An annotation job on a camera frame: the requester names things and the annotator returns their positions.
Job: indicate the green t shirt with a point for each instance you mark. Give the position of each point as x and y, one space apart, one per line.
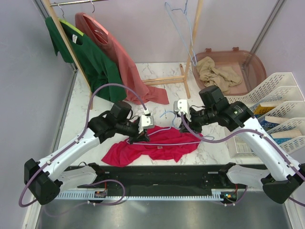
98 68

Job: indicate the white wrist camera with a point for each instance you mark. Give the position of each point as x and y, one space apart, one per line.
146 121
182 108

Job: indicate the salmon pink t shirt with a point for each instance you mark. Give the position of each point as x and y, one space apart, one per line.
116 52

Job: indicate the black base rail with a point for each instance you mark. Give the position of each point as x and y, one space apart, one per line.
189 177

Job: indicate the pink translucent laundry basket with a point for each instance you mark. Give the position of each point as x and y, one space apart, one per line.
244 63

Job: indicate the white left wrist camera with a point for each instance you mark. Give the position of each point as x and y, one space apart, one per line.
146 121

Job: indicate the blue cover book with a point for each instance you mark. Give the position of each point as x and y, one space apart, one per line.
269 122

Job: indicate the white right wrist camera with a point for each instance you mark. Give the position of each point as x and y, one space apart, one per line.
182 108

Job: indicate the magenta t shirt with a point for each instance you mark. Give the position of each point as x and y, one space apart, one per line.
124 153

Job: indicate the wooden clothes rack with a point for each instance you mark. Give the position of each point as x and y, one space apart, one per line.
127 93

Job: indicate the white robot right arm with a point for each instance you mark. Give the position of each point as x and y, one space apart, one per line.
283 174

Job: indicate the light blue book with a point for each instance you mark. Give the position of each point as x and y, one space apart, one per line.
281 137

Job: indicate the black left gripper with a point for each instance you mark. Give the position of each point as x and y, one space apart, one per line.
137 133

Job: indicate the beige crumpled garment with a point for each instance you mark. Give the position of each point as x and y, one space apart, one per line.
223 77

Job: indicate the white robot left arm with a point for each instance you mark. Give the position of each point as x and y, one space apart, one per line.
48 177

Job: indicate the white plastic file organizer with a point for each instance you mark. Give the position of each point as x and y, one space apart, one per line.
279 87

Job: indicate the white slotted cable duct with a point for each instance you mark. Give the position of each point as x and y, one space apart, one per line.
155 193

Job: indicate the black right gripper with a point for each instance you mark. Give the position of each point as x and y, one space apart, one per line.
192 125

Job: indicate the yellow blue book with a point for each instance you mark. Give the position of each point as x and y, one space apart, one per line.
265 107

